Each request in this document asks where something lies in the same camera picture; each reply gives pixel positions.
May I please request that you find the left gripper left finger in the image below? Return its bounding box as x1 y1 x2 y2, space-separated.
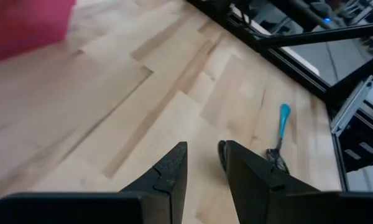
0 141 189 224

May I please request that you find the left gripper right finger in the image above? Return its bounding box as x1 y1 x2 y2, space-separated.
224 139 373 224

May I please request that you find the black box with labels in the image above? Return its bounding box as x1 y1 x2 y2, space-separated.
335 114 373 174

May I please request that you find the black metal beam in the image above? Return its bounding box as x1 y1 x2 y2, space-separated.
257 21 373 47

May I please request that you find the pink plastic bin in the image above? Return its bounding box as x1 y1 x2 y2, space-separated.
0 0 77 66

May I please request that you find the silver metal rail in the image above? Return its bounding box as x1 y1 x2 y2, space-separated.
329 74 373 138

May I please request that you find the black metal table frame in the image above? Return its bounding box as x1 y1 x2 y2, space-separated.
186 0 373 194

